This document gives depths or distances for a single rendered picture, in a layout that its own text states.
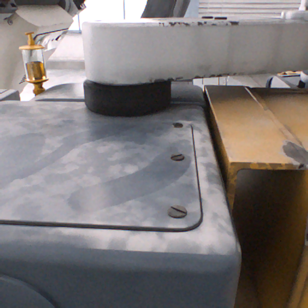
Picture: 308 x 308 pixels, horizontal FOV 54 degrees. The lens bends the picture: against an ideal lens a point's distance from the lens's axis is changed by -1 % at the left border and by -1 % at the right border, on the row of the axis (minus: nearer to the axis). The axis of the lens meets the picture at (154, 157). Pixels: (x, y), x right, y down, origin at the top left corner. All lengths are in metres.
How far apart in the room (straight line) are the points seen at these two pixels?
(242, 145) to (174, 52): 0.11
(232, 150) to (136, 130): 0.08
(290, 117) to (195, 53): 0.11
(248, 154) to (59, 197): 0.13
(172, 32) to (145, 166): 0.14
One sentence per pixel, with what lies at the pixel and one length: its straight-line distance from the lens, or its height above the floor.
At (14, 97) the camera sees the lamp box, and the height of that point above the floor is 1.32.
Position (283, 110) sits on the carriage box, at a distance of 0.34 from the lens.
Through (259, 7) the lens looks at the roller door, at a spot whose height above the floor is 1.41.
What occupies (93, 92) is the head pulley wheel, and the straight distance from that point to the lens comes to 0.30.
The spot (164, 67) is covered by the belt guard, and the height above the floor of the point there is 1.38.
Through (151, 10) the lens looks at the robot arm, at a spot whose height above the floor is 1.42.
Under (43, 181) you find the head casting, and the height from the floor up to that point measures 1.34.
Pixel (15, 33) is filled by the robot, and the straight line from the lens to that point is 0.93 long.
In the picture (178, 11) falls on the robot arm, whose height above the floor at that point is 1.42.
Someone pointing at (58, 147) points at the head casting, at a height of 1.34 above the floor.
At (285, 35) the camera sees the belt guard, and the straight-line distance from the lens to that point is 0.36.
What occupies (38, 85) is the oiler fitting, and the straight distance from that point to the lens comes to 0.41.
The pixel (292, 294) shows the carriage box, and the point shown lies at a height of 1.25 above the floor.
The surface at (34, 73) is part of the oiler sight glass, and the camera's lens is 0.40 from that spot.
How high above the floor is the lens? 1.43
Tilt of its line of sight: 26 degrees down
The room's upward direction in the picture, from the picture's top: straight up
